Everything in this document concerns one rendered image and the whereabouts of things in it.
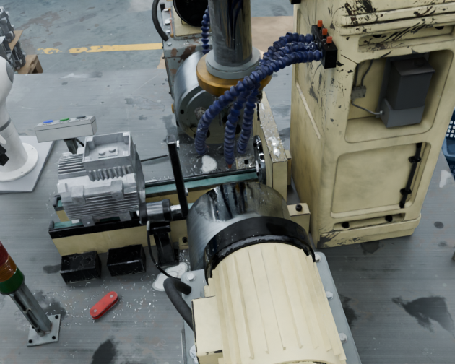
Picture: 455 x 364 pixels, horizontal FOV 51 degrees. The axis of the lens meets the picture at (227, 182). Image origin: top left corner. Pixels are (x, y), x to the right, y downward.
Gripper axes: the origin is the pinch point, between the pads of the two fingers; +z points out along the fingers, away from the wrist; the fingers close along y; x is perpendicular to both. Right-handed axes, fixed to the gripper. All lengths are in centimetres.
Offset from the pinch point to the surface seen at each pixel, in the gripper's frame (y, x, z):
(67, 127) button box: -18.7, -13.8, -3.6
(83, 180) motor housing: -38.4, 4.0, -6.6
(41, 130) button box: -12.2, -9.9, -4.9
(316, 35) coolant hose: -94, -25, -36
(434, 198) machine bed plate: -123, -42, 35
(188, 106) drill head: -50, -33, 0
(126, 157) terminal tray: -50, -3, -11
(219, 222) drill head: -82, 9, -13
